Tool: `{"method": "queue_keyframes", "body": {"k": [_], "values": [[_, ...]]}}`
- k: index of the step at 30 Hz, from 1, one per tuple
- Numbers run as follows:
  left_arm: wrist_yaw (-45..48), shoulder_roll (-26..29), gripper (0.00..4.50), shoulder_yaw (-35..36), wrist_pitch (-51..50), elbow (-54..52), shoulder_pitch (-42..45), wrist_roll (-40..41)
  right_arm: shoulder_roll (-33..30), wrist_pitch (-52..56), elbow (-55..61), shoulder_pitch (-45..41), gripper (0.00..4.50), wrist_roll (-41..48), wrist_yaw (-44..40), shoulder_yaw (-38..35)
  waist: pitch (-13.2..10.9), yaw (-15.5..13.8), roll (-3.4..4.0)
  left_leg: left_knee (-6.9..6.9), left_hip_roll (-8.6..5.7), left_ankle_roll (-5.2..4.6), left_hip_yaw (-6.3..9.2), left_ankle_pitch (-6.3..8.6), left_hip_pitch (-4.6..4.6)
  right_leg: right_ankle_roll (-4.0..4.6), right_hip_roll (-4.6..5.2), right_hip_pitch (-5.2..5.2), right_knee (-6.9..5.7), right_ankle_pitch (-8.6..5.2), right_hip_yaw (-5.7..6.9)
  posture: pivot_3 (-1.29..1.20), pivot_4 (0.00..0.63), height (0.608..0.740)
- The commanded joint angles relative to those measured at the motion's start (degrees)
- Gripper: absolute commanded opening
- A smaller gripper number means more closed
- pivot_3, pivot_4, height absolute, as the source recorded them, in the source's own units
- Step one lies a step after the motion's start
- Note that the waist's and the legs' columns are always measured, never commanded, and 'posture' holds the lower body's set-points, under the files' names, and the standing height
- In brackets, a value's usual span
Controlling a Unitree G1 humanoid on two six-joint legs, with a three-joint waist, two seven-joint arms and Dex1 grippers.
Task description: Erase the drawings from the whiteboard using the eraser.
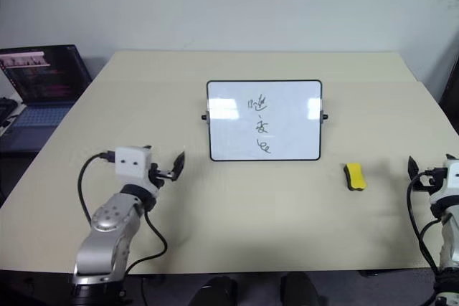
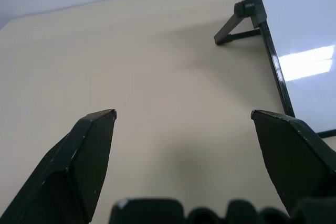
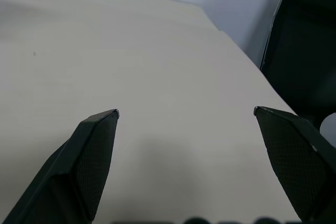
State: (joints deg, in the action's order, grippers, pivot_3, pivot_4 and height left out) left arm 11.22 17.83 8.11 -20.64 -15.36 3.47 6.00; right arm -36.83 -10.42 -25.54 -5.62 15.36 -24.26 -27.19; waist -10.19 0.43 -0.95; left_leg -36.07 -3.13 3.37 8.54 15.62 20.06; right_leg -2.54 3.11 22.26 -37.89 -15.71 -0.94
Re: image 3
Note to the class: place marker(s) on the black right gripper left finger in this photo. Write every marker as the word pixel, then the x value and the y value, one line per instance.
pixel 78 171

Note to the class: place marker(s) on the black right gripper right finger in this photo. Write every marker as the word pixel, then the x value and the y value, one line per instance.
pixel 296 161

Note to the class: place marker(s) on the large dark panel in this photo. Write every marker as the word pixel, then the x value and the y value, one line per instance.
pixel 304 37

